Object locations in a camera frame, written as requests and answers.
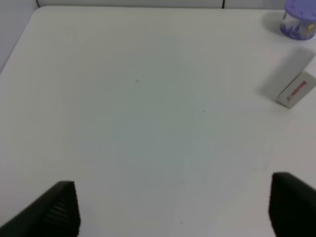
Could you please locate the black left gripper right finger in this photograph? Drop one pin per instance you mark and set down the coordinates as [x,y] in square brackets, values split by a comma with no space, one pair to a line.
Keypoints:
[292,206]

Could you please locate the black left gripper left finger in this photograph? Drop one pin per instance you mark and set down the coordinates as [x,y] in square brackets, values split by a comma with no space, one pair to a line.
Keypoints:
[53,214]

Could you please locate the purple lidded round container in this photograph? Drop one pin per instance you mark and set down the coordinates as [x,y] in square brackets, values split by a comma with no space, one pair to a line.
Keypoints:
[299,19]

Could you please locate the white rectangular carton box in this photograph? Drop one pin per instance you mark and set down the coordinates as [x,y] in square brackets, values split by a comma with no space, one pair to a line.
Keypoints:
[304,83]

